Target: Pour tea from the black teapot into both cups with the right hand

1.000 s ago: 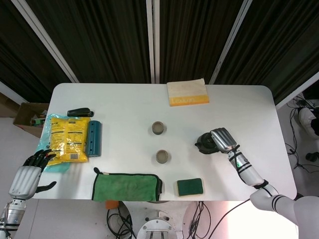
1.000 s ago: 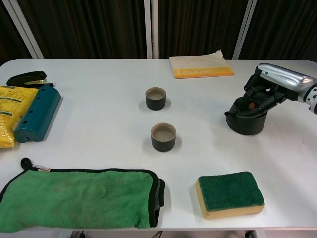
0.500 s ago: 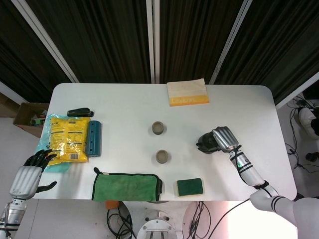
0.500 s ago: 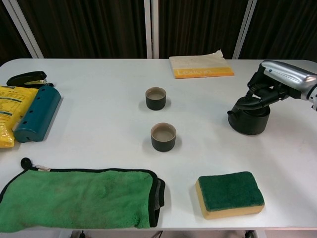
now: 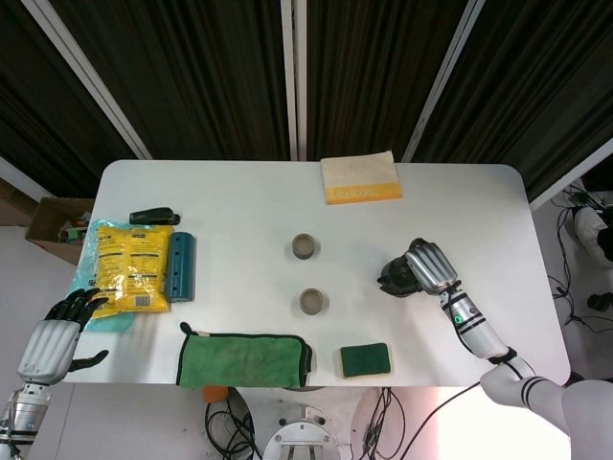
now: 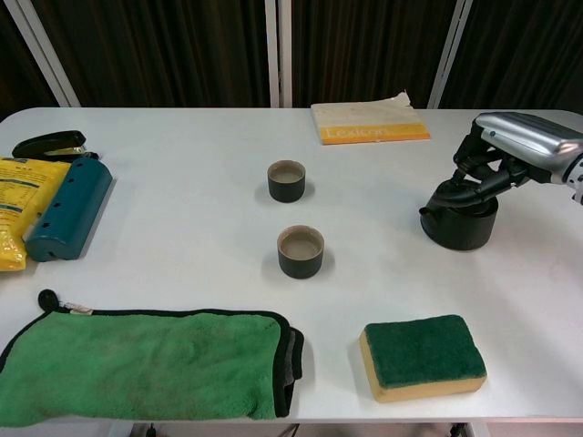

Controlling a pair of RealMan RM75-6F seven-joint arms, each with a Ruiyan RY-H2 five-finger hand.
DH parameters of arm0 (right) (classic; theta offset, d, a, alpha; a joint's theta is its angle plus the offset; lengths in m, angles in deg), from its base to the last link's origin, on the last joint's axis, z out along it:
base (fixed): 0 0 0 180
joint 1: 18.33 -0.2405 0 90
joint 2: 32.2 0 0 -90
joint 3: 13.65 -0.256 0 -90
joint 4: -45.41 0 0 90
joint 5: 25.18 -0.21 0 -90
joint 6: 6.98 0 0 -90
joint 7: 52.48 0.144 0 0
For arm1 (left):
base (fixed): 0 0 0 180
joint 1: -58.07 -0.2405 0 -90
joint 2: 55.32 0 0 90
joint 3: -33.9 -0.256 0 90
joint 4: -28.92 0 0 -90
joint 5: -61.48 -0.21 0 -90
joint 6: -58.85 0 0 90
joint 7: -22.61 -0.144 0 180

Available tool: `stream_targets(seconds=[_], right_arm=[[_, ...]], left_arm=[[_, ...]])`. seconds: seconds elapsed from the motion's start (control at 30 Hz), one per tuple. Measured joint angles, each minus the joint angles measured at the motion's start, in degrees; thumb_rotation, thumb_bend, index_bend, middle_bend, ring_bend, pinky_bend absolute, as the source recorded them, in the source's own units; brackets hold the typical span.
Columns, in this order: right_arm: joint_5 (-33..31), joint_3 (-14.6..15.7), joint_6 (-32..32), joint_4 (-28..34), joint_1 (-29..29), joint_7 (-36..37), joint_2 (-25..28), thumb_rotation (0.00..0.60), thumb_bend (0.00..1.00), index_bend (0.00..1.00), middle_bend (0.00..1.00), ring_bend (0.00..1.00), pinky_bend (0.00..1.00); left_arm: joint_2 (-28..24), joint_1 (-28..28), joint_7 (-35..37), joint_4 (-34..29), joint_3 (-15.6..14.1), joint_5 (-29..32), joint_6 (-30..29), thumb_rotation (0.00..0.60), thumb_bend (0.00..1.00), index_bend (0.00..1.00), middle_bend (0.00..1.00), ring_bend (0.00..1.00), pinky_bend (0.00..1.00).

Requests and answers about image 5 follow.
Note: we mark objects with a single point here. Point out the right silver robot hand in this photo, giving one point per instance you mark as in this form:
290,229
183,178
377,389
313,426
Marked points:
433,268

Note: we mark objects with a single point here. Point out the black stapler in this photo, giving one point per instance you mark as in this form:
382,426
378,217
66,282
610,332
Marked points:
153,215

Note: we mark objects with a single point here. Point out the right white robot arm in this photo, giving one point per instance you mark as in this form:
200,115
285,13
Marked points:
479,330

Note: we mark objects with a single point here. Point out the yellow and white book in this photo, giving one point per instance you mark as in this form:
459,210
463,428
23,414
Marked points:
359,177

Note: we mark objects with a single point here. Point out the black teapot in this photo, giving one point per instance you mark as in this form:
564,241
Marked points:
397,282

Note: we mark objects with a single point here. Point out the green microfibre towel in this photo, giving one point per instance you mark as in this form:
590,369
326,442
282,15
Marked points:
239,357

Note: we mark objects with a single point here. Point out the white and black shoe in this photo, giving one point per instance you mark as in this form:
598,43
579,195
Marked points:
589,230

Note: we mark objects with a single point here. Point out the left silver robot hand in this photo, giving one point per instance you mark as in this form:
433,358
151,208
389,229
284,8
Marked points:
48,352

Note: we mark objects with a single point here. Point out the cardboard box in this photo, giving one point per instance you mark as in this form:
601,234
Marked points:
45,225

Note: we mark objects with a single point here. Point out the green and yellow sponge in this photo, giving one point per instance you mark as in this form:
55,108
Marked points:
365,359

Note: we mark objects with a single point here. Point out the dark ceramic cup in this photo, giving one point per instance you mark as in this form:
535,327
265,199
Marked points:
313,302
304,246

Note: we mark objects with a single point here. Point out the yellow snack bag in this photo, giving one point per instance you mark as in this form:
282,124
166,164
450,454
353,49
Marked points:
131,268

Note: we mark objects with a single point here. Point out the white partition frame post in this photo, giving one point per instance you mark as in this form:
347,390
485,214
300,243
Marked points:
85,72
286,81
445,72

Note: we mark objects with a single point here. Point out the teal cylindrical holder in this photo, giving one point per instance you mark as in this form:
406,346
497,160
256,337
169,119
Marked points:
180,268

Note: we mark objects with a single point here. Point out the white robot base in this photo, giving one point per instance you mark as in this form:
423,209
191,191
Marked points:
299,436

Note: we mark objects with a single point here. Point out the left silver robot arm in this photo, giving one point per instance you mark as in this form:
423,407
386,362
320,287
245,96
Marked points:
26,417

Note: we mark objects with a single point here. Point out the orange object under table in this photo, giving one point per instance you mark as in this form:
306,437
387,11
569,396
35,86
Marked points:
215,394

